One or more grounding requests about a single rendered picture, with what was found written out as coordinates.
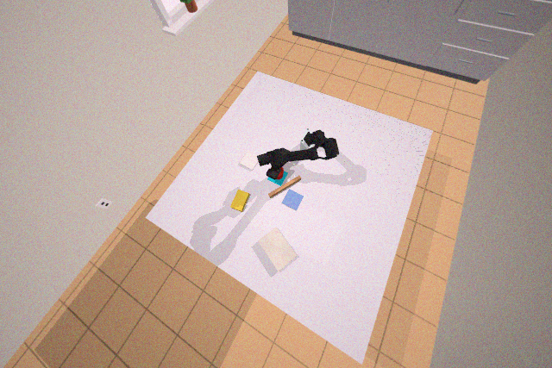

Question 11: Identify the beige rectangular block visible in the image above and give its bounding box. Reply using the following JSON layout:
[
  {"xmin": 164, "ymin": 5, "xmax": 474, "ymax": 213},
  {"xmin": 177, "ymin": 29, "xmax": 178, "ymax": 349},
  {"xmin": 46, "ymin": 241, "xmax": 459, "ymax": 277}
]
[{"xmin": 258, "ymin": 227, "xmax": 297, "ymax": 271}]

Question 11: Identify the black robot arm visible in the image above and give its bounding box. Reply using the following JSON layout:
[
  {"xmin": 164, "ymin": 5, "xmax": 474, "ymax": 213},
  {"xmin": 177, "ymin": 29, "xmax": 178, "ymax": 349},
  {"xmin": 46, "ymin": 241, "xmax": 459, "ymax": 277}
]
[{"xmin": 257, "ymin": 129, "xmax": 339, "ymax": 167}]

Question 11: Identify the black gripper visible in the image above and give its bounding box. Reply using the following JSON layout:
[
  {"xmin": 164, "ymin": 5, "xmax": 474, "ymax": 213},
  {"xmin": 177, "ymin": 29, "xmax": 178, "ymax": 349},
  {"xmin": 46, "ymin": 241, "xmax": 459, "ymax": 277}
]
[{"xmin": 266, "ymin": 166, "xmax": 282, "ymax": 180}]

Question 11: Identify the yellow box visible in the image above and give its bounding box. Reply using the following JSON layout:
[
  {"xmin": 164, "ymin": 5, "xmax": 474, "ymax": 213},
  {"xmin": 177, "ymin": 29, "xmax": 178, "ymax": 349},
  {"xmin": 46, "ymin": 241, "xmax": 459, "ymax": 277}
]
[{"xmin": 230, "ymin": 190, "xmax": 250, "ymax": 212}]

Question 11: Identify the brown wooden beam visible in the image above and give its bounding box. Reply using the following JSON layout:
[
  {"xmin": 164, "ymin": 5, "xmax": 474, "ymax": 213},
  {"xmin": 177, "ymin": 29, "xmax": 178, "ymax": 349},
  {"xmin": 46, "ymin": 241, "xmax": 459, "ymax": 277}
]
[{"xmin": 268, "ymin": 176, "xmax": 301, "ymax": 198}]

